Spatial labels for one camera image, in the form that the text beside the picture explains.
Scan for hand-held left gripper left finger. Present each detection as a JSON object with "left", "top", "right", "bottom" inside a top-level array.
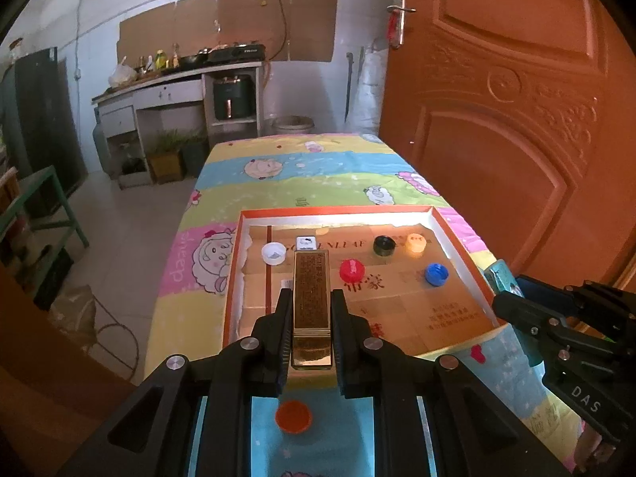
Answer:
[{"left": 57, "top": 287, "right": 294, "bottom": 477}]

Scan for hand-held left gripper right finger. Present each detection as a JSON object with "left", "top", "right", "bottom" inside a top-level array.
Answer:
[{"left": 330, "top": 288, "right": 572, "bottom": 477}]

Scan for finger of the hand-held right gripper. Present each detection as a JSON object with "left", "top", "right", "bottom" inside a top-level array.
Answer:
[
  {"left": 493, "top": 291, "right": 555, "bottom": 341},
  {"left": 517, "top": 275, "right": 577, "bottom": 309}
]

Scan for teal small box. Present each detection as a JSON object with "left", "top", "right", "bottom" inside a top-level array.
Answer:
[{"left": 481, "top": 260, "right": 522, "bottom": 299}]

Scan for gold bar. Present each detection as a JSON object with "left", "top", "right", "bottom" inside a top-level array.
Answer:
[{"left": 291, "top": 250, "right": 334, "bottom": 371}]

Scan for orange-rimmed cardboard box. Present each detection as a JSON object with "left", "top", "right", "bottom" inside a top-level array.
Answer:
[{"left": 222, "top": 206, "right": 502, "bottom": 363}]

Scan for person's right hand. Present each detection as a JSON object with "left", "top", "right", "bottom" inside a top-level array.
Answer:
[{"left": 576, "top": 420, "right": 619, "bottom": 475}]

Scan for red bottle cap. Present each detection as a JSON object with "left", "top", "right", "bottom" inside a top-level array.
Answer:
[{"left": 339, "top": 258, "right": 366, "bottom": 284}]

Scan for cartoon sheep printed tablecloth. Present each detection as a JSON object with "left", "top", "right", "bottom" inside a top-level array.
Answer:
[{"left": 144, "top": 133, "right": 587, "bottom": 477}]

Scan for brown wooden door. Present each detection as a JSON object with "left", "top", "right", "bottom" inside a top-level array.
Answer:
[{"left": 378, "top": 0, "right": 636, "bottom": 339}]

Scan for potted plant dark pot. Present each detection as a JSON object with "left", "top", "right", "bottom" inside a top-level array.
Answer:
[{"left": 181, "top": 132, "right": 209, "bottom": 177}]

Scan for brown bag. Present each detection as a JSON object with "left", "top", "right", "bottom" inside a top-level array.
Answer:
[{"left": 50, "top": 285, "right": 97, "bottom": 349}]

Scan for potted plant yellow pot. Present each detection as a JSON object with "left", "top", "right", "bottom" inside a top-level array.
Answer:
[{"left": 149, "top": 129, "right": 184, "bottom": 182}]

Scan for grey box under desk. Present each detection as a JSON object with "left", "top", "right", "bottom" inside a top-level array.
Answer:
[{"left": 119, "top": 144, "right": 152, "bottom": 187}]

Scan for brown wooden panel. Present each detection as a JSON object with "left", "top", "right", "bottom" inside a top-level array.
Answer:
[{"left": 0, "top": 258, "right": 137, "bottom": 477}]

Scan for dark green air fryer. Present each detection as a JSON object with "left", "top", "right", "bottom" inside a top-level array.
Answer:
[{"left": 213, "top": 74, "right": 254, "bottom": 121}]

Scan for white woven sack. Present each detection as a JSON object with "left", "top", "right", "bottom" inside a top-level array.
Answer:
[{"left": 350, "top": 45, "right": 386, "bottom": 136}]

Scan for dark pole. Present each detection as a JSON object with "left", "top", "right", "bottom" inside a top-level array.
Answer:
[{"left": 344, "top": 52, "right": 355, "bottom": 115}]

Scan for green metal rack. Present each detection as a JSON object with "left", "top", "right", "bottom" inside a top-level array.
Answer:
[{"left": 0, "top": 166, "right": 90, "bottom": 259}]

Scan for white kitchen counter desk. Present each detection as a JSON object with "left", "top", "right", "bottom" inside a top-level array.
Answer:
[{"left": 91, "top": 60, "right": 264, "bottom": 184}]

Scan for black gas stove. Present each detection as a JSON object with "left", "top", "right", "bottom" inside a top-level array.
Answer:
[{"left": 206, "top": 44, "right": 266, "bottom": 63}]

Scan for red hanging ornament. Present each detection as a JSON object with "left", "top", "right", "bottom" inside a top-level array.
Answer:
[{"left": 386, "top": 10, "right": 402, "bottom": 50}]

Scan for white plastic bag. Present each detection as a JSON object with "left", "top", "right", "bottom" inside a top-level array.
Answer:
[{"left": 108, "top": 57, "right": 138, "bottom": 87}]

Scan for dark green board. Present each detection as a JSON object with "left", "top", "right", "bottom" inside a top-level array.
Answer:
[{"left": 15, "top": 47, "right": 85, "bottom": 194}]

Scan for grey floor cable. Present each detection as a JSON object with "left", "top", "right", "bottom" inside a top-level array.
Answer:
[{"left": 94, "top": 298, "right": 142, "bottom": 373}]

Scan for silver door handle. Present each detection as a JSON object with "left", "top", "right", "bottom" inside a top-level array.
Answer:
[{"left": 386, "top": 0, "right": 418, "bottom": 48}]

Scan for cardboard wall sheets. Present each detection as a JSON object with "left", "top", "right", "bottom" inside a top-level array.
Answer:
[{"left": 116, "top": 0, "right": 339, "bottom": 63}]

